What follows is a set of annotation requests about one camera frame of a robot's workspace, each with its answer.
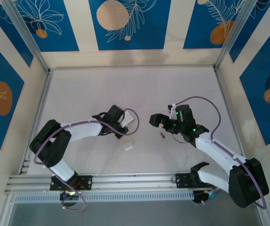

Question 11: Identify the black controller board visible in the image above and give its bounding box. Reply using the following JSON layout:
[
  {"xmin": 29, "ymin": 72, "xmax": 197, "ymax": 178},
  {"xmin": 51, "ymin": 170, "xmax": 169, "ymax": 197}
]
[
  {"xmin": 59, "ymin": 190, "xmax": 79, "ymax": 208},
  {"xmin": 192, "ymin": 190, "xmax": 217, "ymax": 205}
]

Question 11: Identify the aluminium frame post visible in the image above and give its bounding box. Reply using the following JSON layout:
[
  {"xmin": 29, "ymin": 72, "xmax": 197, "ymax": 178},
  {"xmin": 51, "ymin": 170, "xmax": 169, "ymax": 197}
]
[
  {"xmin": 0, "ymin": 195, "xmax": 17, "ymax": 226},
  {"xmin": 2, "ymin": 0, "xmax": 50, "ymax": 74},
  {"xmin": 251, "ymin": 188, "xmax": 270, "ymax": 226},
  {"xmin": 214, "ymin": 0, "xmax": 270, "ymax": 71}
]

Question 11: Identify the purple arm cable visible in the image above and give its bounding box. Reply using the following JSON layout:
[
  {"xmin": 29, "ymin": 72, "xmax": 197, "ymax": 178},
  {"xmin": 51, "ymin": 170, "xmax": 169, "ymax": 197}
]
[
  {"xmin": 33, "ymin": 108, "xmax": 140, "ymax": 212},
  {"xmin": 175, "ymin": 96, "xmax": 267, "ymax": 210}
]

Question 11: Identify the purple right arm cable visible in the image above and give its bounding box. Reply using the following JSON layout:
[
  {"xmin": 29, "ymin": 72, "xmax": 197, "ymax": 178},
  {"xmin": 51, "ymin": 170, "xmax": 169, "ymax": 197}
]
[{"xmin": 175, "ymin": 96, "xmax": 267, "ymax": 210}]

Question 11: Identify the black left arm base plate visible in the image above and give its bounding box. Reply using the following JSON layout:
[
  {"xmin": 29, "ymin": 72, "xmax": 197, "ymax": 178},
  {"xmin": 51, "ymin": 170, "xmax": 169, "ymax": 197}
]
[{"xmin": 49, "ymin": 175, "xmax": 93, "ymax": 191}]

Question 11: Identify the aluminium table side rail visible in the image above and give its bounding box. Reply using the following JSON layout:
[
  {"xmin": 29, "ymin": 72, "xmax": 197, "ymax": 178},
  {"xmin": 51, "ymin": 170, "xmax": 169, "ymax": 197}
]
[
  {"xmin": 18, "ymin": 69, "xmax": 55, "ymax": 176},
  {"xmin": 213, "ymin": 67, "xmax": 250, "ymax": 170}
]

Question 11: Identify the aluminium mounting rail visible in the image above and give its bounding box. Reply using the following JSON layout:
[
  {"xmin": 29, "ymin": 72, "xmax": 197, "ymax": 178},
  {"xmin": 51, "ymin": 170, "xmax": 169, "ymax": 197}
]
[{"xmin": 4, "ymin": 170, "xmax": 263, "ymax": 195}]

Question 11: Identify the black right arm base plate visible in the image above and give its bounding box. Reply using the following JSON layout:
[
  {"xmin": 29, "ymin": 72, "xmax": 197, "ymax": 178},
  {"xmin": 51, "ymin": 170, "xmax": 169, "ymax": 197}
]
[{"xmin": 175, "ymin": 173, "xmax": 217, "ymax": 189}]

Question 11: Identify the grey slotted cable duct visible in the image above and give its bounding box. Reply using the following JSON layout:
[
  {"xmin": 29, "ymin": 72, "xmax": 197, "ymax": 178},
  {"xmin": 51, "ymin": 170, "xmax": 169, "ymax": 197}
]
[{"xmin": 14, "ymin": 191, "xmax": 194, "ymax": 204}]

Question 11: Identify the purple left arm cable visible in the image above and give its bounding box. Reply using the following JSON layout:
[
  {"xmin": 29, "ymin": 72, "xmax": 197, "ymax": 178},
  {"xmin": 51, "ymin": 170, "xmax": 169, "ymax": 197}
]
[{"xmin": 33, "ymin": 108, "xmax": 140, "ymax": 212}]

